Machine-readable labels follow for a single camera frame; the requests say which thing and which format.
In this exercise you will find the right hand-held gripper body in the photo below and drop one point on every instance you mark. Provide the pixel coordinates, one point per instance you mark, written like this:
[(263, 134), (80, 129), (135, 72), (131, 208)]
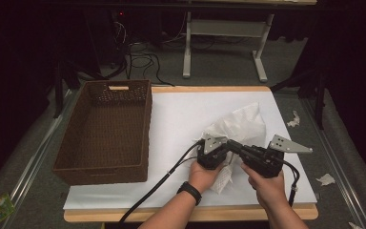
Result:
[(263, 160)]

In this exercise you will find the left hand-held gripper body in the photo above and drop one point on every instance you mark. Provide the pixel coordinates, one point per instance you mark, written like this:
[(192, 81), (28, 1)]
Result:
[(211, 159)]

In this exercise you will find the white mesh laundry bag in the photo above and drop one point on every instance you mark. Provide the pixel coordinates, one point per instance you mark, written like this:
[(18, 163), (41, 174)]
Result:
[(248, 122)]

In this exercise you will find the brown woven basket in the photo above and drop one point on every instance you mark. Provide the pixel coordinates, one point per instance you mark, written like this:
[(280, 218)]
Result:
[(105, 133)]

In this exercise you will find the person's left hand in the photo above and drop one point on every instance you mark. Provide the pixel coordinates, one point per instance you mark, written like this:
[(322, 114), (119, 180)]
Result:
[(203, 178)]

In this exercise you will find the person's right hand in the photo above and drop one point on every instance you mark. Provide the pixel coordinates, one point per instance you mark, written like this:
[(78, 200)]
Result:
[(268, 191)]

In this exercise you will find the black wristwatch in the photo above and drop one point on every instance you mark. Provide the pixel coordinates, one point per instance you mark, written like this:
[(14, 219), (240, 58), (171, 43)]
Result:
[(190, 191)]

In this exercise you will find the white table sheet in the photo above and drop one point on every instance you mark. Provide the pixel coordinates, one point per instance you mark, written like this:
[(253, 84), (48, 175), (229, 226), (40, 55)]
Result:
[(171, 127)]

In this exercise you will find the long crumpled paper scrap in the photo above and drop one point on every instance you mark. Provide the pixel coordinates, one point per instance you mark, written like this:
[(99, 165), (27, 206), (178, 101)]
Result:
[(294, 119)]

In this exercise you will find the wooden table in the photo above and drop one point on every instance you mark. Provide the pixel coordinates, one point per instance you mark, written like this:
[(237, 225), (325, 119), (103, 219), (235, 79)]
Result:
[(235, 213)]

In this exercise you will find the flat crumpled paper scrap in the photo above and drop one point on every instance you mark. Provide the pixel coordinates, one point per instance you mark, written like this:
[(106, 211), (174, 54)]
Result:
[(325, 179)]

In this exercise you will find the black stand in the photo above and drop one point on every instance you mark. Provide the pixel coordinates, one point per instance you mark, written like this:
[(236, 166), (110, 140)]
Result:
[(58, 89), (320, 95)]

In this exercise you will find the small paper scrap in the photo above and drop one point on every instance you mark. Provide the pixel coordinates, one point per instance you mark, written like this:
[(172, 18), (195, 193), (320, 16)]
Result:
[(355, 225)]

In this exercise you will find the metal floor rail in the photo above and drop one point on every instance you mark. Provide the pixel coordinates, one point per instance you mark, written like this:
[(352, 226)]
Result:
[(35, 156), (333, 165)]

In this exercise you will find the white metal desk frame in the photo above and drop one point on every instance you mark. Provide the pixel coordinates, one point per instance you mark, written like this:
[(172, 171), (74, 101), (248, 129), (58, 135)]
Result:
[(225, 28)]

